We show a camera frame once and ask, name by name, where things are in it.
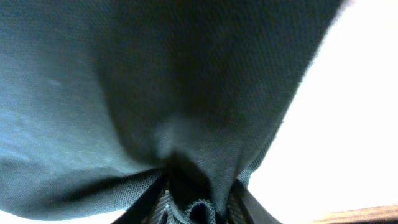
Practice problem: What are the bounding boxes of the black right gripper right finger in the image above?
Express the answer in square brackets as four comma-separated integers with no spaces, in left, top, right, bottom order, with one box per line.
[228,180,281,224]

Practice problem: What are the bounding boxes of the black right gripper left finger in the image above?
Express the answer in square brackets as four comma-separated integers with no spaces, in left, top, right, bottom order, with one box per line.
[112,175,167,224]

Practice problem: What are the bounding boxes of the black t-shirt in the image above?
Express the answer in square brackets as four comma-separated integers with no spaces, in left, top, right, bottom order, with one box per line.
[1,0,343,223]

